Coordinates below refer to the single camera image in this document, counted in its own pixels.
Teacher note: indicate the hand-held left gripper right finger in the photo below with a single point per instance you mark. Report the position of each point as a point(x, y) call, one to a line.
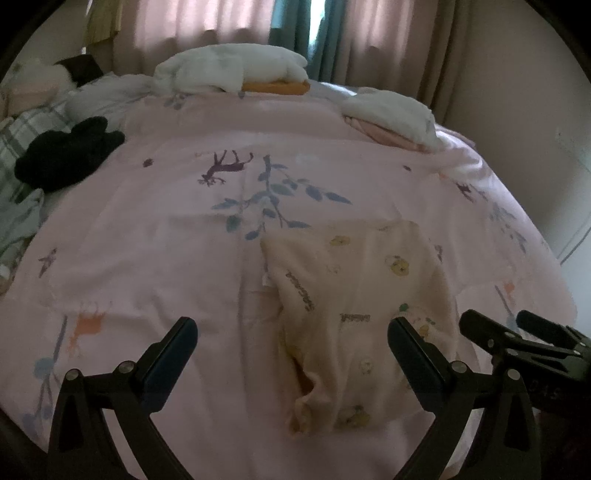
point(408, 350)

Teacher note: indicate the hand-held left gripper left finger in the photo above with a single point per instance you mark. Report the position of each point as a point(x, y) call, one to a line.
point(178, 350)

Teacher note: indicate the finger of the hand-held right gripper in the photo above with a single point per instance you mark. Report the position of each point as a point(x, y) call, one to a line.
point(480, 330)
point(545, 327)

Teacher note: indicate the cream printed baby top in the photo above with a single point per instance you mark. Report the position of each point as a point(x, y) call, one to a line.
point(351, 295)

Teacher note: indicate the pink printed duvet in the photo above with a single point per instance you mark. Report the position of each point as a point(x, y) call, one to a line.
point(161, 221)

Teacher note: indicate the pink pillow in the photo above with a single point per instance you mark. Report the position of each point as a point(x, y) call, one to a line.
point(374, 131)

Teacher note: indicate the black plush cloth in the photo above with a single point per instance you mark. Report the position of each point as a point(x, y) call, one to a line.
point(60, 154)

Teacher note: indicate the small white fluffy towel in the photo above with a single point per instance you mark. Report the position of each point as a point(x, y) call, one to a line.
point(388, 108)

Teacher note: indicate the plaid blanket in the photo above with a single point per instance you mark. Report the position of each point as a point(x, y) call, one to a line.
point(18, 138)

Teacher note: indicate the pale grey pillow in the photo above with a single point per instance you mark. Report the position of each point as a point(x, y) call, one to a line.
point(106, 94)

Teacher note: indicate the orange pillow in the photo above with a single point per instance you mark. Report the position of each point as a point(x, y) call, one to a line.
point(277, 87)

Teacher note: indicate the large white fluffy towel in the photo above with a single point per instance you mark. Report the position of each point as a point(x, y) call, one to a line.
point(221, 67)

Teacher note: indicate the dark box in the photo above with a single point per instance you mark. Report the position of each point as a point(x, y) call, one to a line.
point(83, 69)

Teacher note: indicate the pink curtain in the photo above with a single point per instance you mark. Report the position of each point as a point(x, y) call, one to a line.
point(392, 41)
point(194, 27)

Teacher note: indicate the white plush toy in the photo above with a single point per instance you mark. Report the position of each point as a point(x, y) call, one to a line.
point(32, 78)

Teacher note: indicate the teal curtain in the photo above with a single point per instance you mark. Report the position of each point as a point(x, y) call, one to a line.
point(323, 41)

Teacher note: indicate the yellow hanging cloth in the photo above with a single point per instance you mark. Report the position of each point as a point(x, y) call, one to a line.
point(104, 21)

